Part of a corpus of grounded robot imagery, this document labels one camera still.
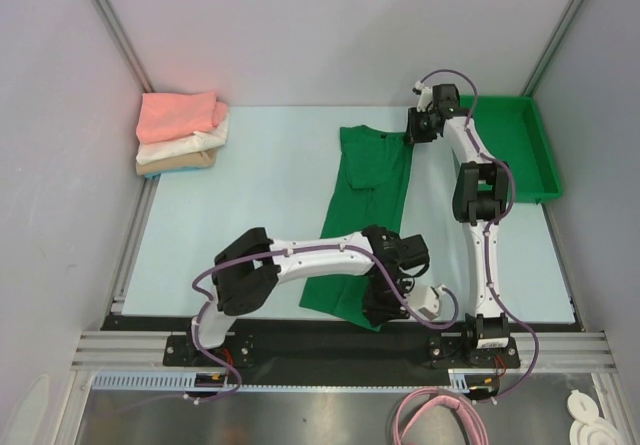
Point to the left aluminium frame post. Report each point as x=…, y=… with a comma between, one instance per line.
x=114, y=27

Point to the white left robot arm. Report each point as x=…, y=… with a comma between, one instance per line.
x=248, y=270

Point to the right aluminium frame post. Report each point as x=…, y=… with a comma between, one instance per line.
x=559, y=33

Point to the green plastic tray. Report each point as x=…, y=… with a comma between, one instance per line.
x=511, y=129

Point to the white slotted cable duct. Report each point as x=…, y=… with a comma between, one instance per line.
x=204, y=382

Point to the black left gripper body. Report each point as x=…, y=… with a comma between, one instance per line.
x=382, y=298

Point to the aluminium extrusion rail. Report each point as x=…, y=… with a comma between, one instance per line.
x=571, y=352

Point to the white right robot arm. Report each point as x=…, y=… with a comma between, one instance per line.
x=481, y=198

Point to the white plastic disc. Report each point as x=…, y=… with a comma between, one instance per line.
x=582, y=407

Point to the white folded t shirt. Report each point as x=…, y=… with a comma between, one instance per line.
x=196, y=142

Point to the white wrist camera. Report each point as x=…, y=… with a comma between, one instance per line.
x=426, y=301
x=424, y=94

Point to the green t shirt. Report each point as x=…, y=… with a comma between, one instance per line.
x=370, y=189

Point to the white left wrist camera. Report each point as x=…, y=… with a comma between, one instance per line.
x=426, y=301

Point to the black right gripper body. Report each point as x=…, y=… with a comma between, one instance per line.
x=415, y=128

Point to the pink folded t shirt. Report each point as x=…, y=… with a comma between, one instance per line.
x=170, y=116

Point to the white plastic ring part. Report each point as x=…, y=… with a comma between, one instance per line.
x=599, y=432

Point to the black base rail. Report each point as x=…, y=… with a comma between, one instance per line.
x=316, y=352

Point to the tan folded t shirt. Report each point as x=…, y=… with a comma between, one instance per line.
x=195, y=160

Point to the aluminium frame post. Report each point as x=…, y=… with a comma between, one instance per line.
x=559, y=33
x=114, y=27

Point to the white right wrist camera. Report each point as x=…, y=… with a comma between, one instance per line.
x=424, y=94

